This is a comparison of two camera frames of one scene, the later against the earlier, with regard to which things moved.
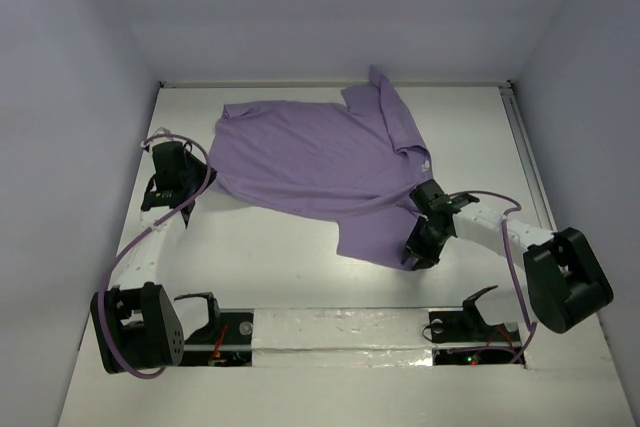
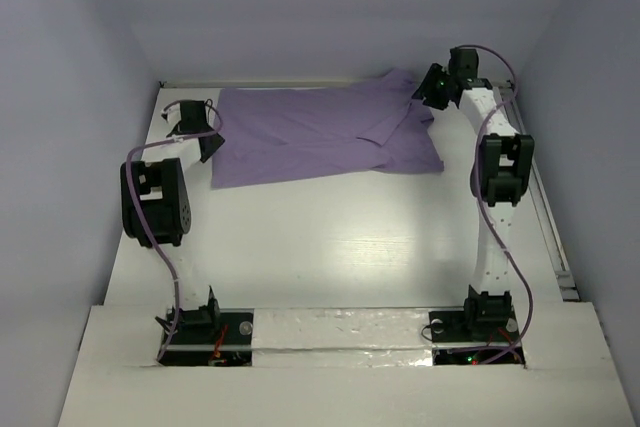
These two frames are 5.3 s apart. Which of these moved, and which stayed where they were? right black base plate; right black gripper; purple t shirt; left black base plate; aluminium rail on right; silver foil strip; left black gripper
Moved: purple t shirt; left black gripper; right black gripper
Stayed: right black base plate; left black base plate; aluminium rail on right; silver foil strip
